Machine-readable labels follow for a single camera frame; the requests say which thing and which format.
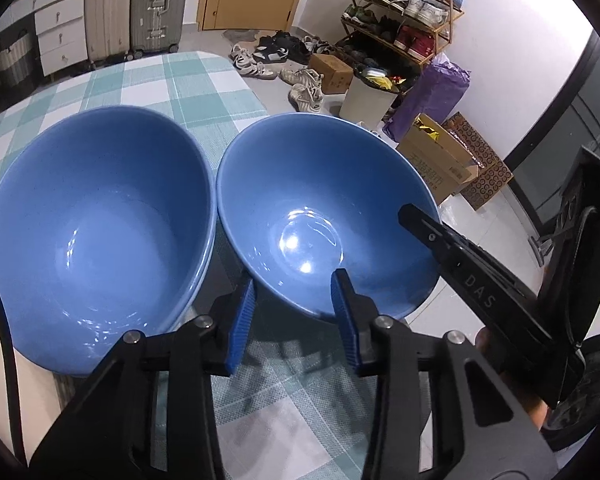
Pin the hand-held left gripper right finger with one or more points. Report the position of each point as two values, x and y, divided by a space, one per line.
342 320

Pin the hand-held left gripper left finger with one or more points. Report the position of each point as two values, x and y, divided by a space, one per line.
242 325

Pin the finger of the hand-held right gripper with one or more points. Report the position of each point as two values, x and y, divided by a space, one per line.
420 222

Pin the blue bowl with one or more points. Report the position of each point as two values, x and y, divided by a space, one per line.
200 285
95 220
300 185

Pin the person's right hand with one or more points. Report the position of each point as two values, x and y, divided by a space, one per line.
482 342

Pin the open cardboard box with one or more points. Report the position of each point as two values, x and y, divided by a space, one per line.
435 170

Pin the patterned brown box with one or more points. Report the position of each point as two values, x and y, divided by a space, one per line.
490 175

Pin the yellow packet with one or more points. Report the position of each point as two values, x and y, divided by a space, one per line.
430 130

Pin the purple bag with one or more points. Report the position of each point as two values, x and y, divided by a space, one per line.
430 95

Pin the white trash bin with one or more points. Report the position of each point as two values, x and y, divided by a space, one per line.
367 102

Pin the brown cardboard box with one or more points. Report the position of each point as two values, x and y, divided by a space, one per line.
332 72

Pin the wooden shoe rack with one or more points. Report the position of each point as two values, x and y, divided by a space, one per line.
450 25

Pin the rows of assorted shoes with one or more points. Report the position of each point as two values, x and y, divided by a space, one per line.
415 7

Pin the scattered sneakers group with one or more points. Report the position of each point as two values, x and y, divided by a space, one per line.
275 55

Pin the teal checkered tablecloth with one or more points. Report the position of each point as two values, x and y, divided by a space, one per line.
180 80

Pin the silver suitcase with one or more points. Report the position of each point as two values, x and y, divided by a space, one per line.
160 5

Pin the beige suitcase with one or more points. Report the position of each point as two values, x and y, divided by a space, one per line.
107 10

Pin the woven laundry basket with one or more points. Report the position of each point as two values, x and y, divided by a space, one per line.
15 60

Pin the white drawer dresser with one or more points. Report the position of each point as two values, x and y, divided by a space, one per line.
60 25

